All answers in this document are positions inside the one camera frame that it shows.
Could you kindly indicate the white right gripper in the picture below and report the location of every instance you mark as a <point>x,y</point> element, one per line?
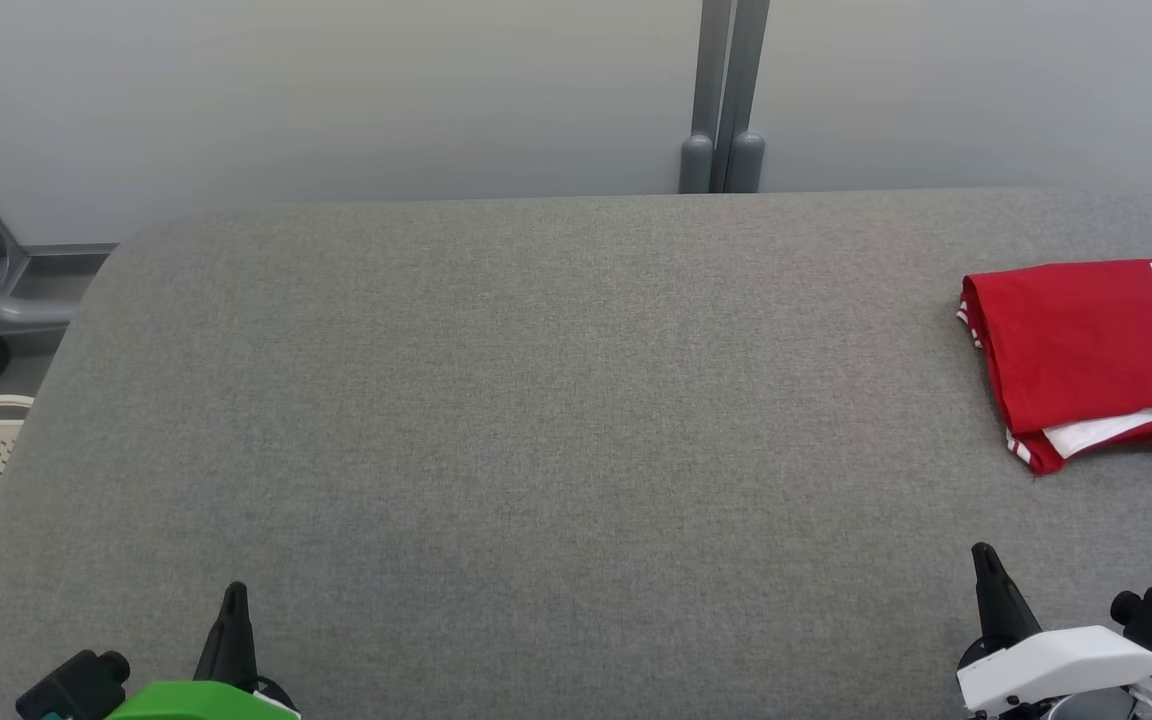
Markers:
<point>1066,665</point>

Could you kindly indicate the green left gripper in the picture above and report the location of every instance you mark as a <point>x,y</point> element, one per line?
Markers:
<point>196,702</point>

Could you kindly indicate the red jersey with white sleeves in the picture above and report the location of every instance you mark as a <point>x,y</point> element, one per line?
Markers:
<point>1076,340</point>

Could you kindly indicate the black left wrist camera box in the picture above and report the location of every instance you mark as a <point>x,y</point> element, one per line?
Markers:
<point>76,685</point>

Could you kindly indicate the grey vertical wall rail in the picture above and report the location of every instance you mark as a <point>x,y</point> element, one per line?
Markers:
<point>723,100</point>

